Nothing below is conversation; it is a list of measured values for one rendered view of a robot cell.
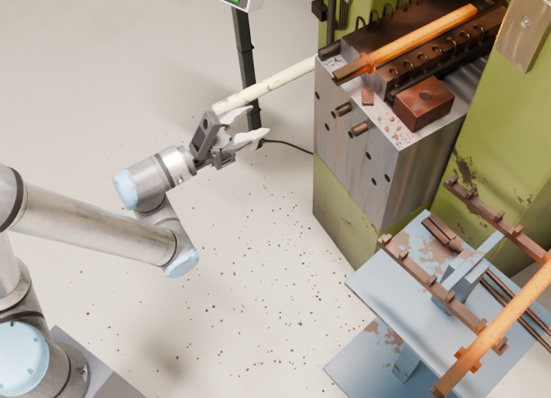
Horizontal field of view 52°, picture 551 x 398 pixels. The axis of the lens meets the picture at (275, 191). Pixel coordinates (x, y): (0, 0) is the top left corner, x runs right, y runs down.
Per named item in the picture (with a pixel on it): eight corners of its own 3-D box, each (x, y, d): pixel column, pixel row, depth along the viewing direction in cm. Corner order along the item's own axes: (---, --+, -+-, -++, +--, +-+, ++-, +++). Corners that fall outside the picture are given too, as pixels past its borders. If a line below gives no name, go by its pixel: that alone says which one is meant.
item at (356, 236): (366, 286, 219) (379, 232, 179) (311, 212, 236) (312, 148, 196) (478, 217, 232) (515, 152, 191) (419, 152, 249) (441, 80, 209)
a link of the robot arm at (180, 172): (153, 145, 131) (172, 175, 127) (173, 135, 132) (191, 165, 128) (162, 166, 139) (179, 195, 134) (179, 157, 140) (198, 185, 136)
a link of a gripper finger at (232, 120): (245, 112, 145) (220, 136, 141) (243, 98, 140) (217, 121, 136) (254, 119, 143) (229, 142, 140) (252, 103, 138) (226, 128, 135)
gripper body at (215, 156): (224, 139, 143) (181, 161, 140) (219, 117, 135) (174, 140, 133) (239, 160, 139) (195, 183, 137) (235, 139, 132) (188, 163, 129)
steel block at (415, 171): (379, 231, 178) (398, 151, 140) (312, 148, 196) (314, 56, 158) (515, 151, 191) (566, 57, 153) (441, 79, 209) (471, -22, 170)
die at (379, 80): (383, 102, 148) (387, 80, 141) (339, 54, 157) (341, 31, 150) (506, 36, 158) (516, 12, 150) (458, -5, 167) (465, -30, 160)
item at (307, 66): (219, 122, 188) (216, 112, 183) (211, 112, 190) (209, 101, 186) (330, 66, 198) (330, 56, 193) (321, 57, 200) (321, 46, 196)
